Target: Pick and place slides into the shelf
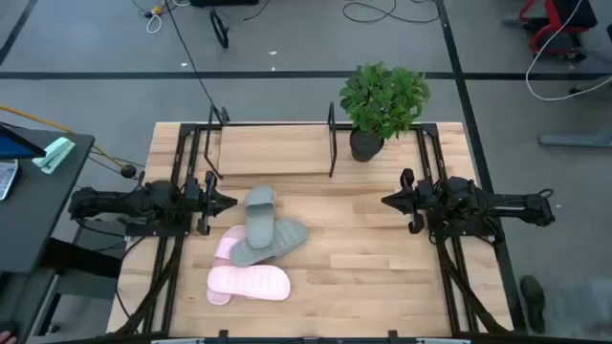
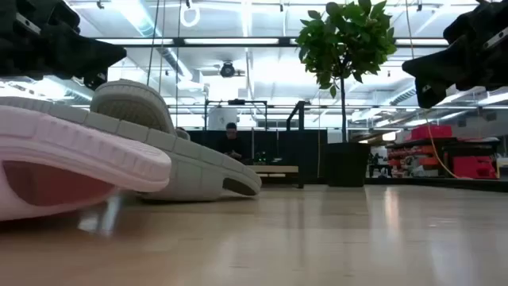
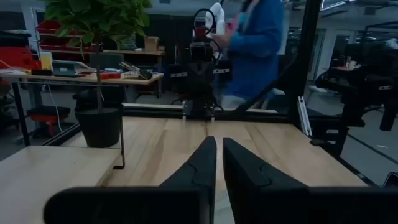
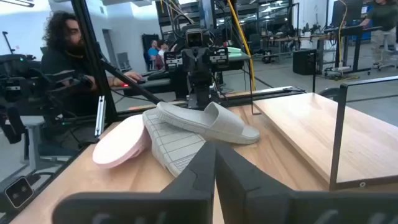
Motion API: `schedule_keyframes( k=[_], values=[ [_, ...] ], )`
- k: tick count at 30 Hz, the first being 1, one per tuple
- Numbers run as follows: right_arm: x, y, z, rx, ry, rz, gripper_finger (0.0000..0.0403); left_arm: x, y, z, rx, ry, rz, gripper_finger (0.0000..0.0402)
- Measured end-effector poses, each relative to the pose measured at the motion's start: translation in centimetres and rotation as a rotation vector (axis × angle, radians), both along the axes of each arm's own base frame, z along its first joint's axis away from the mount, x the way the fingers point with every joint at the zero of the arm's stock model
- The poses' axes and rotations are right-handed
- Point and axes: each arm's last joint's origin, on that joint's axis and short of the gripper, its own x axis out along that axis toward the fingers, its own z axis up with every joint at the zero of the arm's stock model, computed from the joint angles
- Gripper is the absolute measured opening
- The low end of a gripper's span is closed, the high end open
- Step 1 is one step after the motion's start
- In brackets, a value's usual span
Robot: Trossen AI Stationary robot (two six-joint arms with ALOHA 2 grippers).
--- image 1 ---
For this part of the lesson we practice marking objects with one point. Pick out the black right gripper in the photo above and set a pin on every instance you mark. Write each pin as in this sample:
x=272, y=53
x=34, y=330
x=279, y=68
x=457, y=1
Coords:
x=423, y=198

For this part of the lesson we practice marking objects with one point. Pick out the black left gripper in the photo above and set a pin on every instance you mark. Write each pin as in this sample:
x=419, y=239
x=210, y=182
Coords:
x=197, y=198

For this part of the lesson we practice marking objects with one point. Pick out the grey rubber slide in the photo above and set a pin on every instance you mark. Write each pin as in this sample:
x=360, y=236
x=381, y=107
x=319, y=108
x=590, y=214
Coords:
x=287, y=236
x=260, y=224

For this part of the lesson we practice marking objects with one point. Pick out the pink rubber slide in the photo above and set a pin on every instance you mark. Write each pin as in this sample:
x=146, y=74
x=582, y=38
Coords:
x=227, y=246
x=248, y=282

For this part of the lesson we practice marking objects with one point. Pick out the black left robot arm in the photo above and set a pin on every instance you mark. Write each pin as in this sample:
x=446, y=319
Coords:
x=110, y=203

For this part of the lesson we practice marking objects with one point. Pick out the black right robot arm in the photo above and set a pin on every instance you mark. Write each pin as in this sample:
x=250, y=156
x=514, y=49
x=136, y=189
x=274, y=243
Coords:
x=507, y=205

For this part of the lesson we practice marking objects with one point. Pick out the black round knob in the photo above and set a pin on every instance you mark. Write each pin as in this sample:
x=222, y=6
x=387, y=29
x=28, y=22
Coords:
x=128, y=171

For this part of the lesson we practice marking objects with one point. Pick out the green potted plant black pot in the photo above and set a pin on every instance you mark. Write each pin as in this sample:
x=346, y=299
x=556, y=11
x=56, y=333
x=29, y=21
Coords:
x=382, y=100

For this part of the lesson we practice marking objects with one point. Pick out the silver aluminium bar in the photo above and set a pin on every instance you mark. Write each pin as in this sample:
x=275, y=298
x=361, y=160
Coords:
x=442, y=341
x=177, y=341

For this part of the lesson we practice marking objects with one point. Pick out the person's shoe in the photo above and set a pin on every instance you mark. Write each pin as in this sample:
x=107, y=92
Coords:
x=533, y=301

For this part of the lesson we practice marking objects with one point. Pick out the black floor stand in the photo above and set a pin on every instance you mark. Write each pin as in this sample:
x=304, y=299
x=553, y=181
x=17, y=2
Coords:
x=221, y=33

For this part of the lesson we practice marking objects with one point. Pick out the mint green stapler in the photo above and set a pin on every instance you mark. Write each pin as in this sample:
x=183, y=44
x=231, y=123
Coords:
x=55, y=154

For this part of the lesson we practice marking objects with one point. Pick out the black side desk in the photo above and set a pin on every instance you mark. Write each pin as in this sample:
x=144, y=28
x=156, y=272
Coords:
x=38, y=215

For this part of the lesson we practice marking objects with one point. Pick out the grey desk foot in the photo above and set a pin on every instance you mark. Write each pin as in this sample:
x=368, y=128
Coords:
x=574, y=139
x=593, y=85

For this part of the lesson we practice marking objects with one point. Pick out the laptop computer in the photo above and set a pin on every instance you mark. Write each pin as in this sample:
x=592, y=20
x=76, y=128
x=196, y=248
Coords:
x=14, y=145

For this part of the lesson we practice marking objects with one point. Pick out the red and black chair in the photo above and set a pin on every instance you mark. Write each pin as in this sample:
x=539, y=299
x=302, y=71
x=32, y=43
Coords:
x=576, y=12

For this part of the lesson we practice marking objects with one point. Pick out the wooden shelf black metal frame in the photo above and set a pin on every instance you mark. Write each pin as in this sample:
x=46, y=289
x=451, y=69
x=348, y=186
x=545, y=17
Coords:
x=272, y=150

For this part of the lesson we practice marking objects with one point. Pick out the black metal rig frame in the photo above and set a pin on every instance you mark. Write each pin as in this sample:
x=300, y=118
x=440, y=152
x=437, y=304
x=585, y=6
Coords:
x=188, y=129

